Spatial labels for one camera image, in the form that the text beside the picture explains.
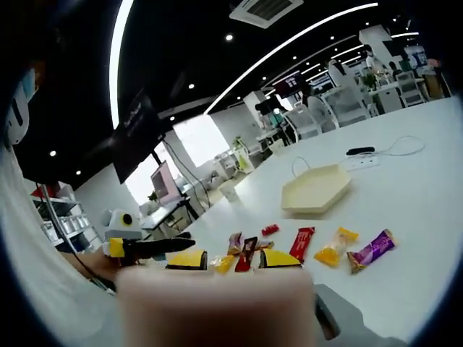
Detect white paper cup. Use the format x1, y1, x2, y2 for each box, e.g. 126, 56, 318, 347
220, 184, 239, 202

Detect white mesh office chair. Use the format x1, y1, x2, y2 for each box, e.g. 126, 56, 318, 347
285, 108, 323, 140
396, 70, 426, 108
320, 86, 370, 129

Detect black desk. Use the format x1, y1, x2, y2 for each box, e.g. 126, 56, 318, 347
139, 194, 200, 232

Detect white power strip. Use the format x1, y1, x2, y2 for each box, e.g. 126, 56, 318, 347
341, 155, 381, 171

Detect computer monitor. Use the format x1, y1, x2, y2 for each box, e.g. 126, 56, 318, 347
150, 160, 180, 203

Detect ceiling air conditioner vent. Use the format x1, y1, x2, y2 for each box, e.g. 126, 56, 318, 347
228, 0, 305, 30

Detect hanging dark display screen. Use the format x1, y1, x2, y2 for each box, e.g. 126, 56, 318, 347
273, 70, 305, 93

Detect white looped cable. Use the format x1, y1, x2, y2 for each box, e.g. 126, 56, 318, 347
374, 135, 426, 157

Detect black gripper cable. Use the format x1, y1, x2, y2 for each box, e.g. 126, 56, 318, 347
35, 182, 119, 294

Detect curved ceiling light strip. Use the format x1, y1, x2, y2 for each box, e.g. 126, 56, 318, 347
108, 0, 135, 130
203, 2, 379, 116

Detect cream hexagonal container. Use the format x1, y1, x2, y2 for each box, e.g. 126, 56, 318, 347
281, 163, 352, 218

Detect thin white cable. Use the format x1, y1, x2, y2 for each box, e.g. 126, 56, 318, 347
291, 155, 312, 180

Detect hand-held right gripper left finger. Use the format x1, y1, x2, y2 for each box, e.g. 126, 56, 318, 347
164, 248, 210, 272

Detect white rolling cabinet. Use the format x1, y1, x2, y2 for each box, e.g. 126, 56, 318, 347
233, 144, 265, 176

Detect large black display screen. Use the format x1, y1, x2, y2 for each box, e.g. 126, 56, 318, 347
110, 90, 167, 185

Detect white worn device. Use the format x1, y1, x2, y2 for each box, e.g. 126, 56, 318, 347
5, 67, 39, 144

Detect dark red snack bar packet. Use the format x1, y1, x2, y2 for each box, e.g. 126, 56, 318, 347
234, 236, 260, 273

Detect pale pink food tongs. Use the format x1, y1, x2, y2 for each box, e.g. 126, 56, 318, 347
116, 267, 319, 347

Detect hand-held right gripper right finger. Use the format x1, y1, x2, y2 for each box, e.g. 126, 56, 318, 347
258, 248, 408, 347

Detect red chocolate bar packet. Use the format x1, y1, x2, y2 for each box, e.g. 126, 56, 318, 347
288, 226, 316, 264

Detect metal storage shelf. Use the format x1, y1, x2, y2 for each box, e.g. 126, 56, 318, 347
30, 194, 104, 254

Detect yellow cake packet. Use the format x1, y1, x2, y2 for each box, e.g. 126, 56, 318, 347
313, 226, 360, 267
208, 254, 236, 275

